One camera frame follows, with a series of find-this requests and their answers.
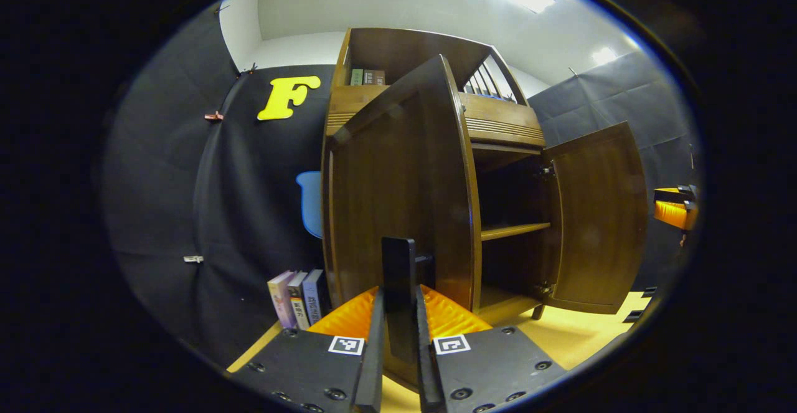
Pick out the pale pink book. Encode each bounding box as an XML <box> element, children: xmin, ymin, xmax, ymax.
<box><xmin>267</xmin><ymin>270</ymin><xmax>299</xmax><ymax>330</ymax></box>

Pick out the wooden double-door shoe cabinet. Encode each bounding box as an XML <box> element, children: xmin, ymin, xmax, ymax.
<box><xmin>321</xmin><ymin>27</ymin><xmax>649</xmax><ymax>395</ymax></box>

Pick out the black backdrop cloth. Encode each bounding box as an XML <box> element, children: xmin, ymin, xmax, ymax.
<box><xmin>101</xmin><ymin>3</ymin><xmax>702</xmax><ymax>365</ymax></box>

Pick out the wooden shoe cabinet door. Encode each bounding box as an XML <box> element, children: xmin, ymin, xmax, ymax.
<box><xmin>540</xmin><ymin>121</ymin><xmax>649</xmax><ymax>315</ymax></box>
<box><xmin>323</xmin><ymin>55</ymin><xmax>482</xmax><ymax>395</ymax></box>

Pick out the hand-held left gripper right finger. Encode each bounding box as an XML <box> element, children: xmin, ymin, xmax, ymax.
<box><xmin>414</xmin><ymin>284</ymin><xmax>568</xmax><ymax>413</ymax></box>

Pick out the grey white book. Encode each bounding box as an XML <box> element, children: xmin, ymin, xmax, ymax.
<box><xmin>287</xmin><ymin>272</ymin><xmax>311</xmax><ymax>331</ymax></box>

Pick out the blue grey book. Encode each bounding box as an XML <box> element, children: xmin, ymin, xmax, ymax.
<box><xmin>301</xmin><ymin>268</ymin><xmax>331</xmax><ymax>327</ymax></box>

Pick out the black door handle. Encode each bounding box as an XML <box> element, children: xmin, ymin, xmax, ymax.
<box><xmin>381</xmin><ymin>237</ymin><xmax>436</xmax><ymax>371</ymax></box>

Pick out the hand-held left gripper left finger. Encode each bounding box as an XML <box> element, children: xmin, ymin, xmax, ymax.
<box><xmin>227</xmin><ymin>285</ymin><xmax>387</xmax><ymax>413</ymax></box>

